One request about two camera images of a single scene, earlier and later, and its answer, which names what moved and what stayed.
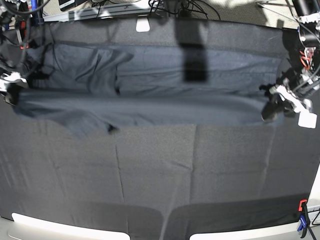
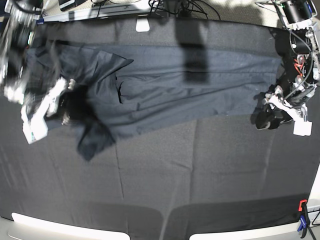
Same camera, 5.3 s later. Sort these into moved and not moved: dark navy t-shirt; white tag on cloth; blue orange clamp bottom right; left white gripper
Moved: left white gripper
Not moved: dark navy t-shirt; white tag on cloth; blue orange clamp bottom right
